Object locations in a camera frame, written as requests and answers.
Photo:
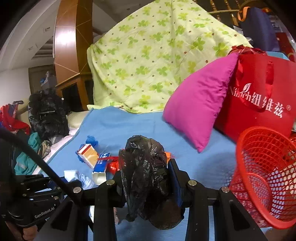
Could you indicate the person's left hand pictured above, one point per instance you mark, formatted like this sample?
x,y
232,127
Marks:
x,y
28,233

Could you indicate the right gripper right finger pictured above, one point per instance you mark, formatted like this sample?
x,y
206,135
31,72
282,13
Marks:
x,y
192,195

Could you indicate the black plastic trash bag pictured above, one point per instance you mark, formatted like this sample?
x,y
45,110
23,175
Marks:
x,y
147,183

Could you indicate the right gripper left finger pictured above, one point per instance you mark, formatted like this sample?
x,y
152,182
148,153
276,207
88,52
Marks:
x,y
108,196

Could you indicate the navy blue bag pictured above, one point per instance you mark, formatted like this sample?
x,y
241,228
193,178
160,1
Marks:
x,y
256,24

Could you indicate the blue white toothpaste box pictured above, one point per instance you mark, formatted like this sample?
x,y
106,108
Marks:
x,y
99,170

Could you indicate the magenta pillow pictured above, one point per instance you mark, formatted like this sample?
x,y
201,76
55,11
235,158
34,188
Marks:
x,y
193,107

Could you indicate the red plastic bag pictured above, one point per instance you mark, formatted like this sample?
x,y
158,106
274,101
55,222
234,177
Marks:
x,y
113,164

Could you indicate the green clover pattern quilt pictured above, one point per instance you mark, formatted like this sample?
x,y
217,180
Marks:
x,y
140,62

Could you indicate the red white medicine box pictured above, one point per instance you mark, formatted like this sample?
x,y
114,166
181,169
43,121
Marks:
x,y
89,155

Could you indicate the blue bed blanket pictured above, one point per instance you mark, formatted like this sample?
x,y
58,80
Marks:
x,y
112,127

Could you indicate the light blue cardboard box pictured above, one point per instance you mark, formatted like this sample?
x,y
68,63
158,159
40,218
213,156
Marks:
x,y
277,55

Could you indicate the wooden headboard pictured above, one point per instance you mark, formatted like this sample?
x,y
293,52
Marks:
x,y
73,36

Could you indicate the red paper gift bag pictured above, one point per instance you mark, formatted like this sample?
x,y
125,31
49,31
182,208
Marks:
x,y
261,93

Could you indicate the white tissue paper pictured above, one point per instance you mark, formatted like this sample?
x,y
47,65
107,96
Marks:
x,y
71,175

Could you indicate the black fuzzy garment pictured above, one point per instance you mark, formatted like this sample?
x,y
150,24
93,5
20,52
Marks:
x,y
48,114

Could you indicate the red mesh waste basket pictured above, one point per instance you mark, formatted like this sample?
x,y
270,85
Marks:
x,y
264,177

